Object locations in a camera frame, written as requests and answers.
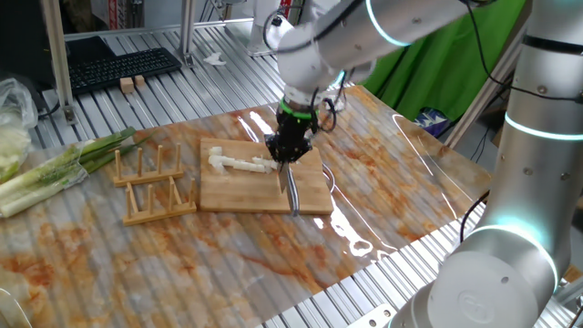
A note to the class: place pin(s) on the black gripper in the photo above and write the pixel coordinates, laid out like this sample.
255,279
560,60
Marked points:
291,139

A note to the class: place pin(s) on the steel cleaver knife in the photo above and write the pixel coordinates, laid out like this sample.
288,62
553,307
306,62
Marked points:
291,191

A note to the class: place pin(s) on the white scallion stalk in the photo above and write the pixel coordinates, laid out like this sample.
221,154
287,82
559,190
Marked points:
241,165

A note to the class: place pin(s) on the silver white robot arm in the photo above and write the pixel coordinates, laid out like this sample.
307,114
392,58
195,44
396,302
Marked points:
524,182

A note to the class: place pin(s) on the wooden cutting board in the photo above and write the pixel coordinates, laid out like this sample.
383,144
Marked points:
246,193

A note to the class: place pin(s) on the white paper scrap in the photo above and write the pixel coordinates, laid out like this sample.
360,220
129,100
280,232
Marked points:
214,58

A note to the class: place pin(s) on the wooden peg rack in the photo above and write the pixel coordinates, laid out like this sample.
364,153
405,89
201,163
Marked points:
150,214

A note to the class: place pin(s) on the marble pattern plastic mat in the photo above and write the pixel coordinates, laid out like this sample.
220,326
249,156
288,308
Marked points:
182,273

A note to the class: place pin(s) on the blue patterned bag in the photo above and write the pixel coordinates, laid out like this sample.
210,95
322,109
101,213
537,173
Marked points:
430,120

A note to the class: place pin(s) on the small wooden cube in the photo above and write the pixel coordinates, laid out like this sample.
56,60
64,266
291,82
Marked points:
126,85
139,80

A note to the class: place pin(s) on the black keyboard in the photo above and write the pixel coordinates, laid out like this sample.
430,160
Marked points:
123,68

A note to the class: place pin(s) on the green cloth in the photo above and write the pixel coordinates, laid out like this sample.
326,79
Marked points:
446,59

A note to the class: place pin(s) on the green scallion bunch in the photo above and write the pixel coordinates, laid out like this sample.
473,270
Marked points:
41,182

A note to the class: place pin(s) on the clear bag with cabbage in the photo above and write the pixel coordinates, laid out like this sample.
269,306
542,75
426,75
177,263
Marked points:
13,127

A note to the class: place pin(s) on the black monitor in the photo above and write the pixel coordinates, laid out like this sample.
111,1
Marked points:
23,41

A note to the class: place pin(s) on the aluminium frame post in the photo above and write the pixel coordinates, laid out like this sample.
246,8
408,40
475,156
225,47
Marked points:
483,91
57,54
187,32
257,32

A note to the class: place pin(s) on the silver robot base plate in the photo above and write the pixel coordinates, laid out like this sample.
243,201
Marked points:
371,316

